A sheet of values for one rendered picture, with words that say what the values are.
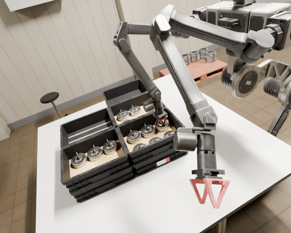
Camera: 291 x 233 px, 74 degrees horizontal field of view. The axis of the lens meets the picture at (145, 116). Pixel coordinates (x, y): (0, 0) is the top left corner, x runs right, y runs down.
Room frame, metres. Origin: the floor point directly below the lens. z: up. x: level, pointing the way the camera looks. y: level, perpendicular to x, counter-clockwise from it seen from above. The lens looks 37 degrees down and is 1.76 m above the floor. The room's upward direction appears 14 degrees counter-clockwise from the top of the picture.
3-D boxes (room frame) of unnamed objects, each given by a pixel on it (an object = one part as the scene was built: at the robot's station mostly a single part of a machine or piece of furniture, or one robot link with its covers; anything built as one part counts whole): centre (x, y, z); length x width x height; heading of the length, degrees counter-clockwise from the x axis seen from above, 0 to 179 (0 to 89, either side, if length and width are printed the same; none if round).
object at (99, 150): (0.96, 0.40, 0.86); 0.10 x 0.10 x 0.01
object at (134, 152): (0.98, -0.01, 0.92); 0.40 x 0.30 x 0.02; 103
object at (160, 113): (1.08, -0.10, 0.99); 0.10 x 0.07 x 0.07; 20
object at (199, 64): (3.33, -1.08, 0.15); 1.10 x 0.78 x 0.31; 107
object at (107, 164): (0.90, 0.38, 0.92); 0.40 x 0.30 x 0.02; 103
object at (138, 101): (1.28, 0.06, 0.87); 0.40 x 0.30 x 0.11; 103
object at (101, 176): (0.90, 0.38, 0.87); 0.40 x 0.30 x 0.11; 103
